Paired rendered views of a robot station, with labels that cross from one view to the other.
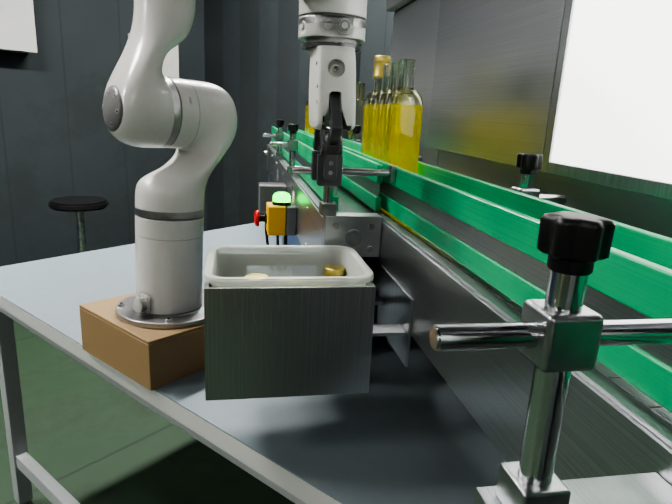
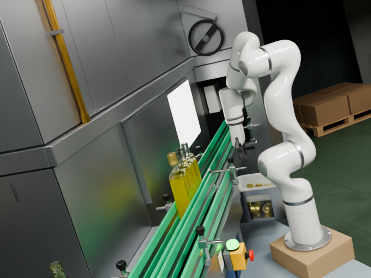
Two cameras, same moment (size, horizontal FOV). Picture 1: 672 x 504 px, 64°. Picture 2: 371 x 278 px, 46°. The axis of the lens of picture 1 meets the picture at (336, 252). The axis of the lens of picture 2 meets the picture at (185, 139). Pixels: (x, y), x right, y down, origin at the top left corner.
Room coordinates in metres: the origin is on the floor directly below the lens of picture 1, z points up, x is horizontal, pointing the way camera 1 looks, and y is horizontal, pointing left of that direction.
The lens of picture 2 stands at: (2.49, 0.76, 1.79)
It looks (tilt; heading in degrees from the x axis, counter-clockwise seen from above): 15 degrees down; 210
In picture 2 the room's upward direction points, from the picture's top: 15 degrees counter-clockwise
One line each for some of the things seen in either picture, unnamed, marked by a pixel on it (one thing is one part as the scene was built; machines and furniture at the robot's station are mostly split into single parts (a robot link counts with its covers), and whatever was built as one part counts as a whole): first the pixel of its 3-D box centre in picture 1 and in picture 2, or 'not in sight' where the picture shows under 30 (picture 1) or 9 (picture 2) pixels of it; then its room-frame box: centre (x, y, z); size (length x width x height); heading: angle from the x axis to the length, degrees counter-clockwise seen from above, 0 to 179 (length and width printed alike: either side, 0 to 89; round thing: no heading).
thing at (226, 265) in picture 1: (286, 288); (259, 188); (0.73, 0.07, 0.97); 0.22 x 0.17 x 0.09; 101
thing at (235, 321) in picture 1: (303, 318); (255, 198); (0.73, 0.04, 0.92); 0.27 x 0.17 x 0.15; 101
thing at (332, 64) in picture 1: (329, 84); (237, 132); (0.71, 0.02, 1.25); 0.10 x 0.07 x 0.11; 10
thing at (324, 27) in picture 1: (332, 32); (234, 118); (0.71, 0.02, 1.31); 0.09 x 0.08 x 0.03; 10
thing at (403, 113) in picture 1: (400, 148); (192, 177); (0.99, -0.11, 1.16); 0.06 x 0.06 x 0.21; 11
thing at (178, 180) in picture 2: (376, 142); (182, 195); (1.16, -0.08, 1.16); 0.06 x 0.06 x 0.21; 12
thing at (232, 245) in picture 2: (281, 198); (232, 244); (1.27, 0.14, 1.01); 0.04 x 0.04 x 0.03
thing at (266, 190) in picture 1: (272, 198); not in sight; (1.55, 0.19, 0.96); 0.08 x 0.08 x 0.08; 11
